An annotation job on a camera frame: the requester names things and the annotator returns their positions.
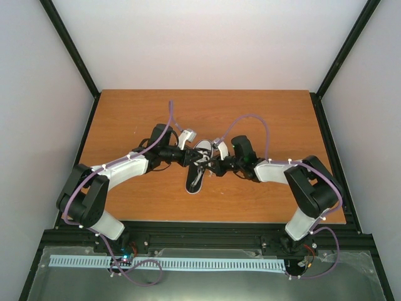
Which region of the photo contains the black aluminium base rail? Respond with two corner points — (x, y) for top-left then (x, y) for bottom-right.
(40, 219), (375, 255)

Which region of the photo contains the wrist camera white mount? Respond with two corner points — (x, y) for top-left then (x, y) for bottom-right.
(178, 129), (197, 150)
(212, 138), (229, 161)

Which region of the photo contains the small circuit board with led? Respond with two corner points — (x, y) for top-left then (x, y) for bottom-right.
(120, 245), (137, 263)

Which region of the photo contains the light blue slotted cable duct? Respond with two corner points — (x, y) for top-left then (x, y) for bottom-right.
(48, 255), (286, 273)

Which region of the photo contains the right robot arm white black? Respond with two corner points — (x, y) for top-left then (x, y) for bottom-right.
(196, 135), (343, 253)

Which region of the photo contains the right black frame post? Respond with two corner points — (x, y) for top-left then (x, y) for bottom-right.
(315, 0), (382, 97)

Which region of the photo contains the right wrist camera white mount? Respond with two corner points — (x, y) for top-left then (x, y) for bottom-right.
(212, 138), (229, 161)

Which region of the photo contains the white shoelace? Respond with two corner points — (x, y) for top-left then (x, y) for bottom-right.
(187, 149), (214, 194)

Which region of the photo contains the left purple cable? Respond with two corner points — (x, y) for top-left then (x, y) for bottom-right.
(61, 99), (189, 286)

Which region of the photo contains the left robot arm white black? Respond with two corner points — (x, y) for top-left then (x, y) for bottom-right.
(56, 124), (213, 253)

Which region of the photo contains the black frame post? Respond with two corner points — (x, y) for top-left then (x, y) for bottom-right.
(39, 0), (101, 97)
(315, 0), (382, 97)

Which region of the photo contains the left black frame post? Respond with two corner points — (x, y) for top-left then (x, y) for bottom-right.
(39, 0), (101, 97)

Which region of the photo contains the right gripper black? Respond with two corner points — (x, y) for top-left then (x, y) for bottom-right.
(202, 154), (244, 177)

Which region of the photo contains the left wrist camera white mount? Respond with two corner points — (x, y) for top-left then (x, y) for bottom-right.
(178, 129), (197, 150)

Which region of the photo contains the black white canvas sneaker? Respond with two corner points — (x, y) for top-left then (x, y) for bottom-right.
(185, 139), (214, 194)

